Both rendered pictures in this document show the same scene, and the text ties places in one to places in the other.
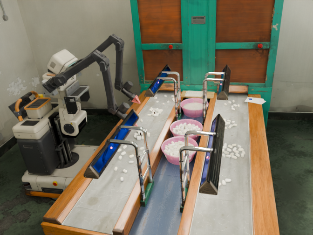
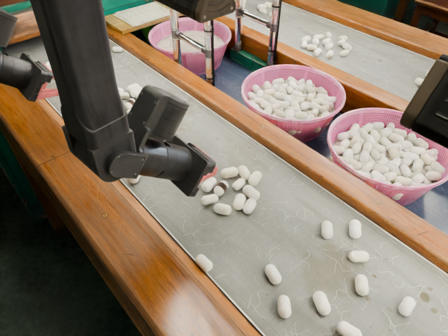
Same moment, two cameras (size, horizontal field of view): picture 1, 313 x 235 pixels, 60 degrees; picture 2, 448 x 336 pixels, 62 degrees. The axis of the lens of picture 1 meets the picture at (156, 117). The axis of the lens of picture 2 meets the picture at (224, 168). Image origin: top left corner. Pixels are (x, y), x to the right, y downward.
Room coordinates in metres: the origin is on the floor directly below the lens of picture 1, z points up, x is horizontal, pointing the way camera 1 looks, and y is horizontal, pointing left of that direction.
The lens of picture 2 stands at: (1.63, 0.57, 1.29)
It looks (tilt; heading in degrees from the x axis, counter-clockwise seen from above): 44 degrees down; 301
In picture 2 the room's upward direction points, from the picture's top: straight up
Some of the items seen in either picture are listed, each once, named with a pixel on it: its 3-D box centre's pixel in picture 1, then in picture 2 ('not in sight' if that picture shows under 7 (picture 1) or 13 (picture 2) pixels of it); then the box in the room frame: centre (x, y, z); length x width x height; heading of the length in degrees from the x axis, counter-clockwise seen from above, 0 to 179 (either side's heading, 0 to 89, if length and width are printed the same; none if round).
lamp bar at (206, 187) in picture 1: (214, 147); not in sight; (1.16, -0.29, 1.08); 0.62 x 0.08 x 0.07; 162
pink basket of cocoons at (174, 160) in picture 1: (179, 151); (383, 159); (1.65, -0.15, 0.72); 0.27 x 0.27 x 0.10
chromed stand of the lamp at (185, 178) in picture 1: (199, 172); not in sight; (1.18, -0.21, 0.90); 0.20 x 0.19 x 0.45; 162
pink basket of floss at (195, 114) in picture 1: (194, 108); (191, 47); (2.33, -0.37, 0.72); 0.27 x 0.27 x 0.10
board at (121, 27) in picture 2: (197, 94); (153, 13); (2.54, -0.44, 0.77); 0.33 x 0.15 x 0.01; 72
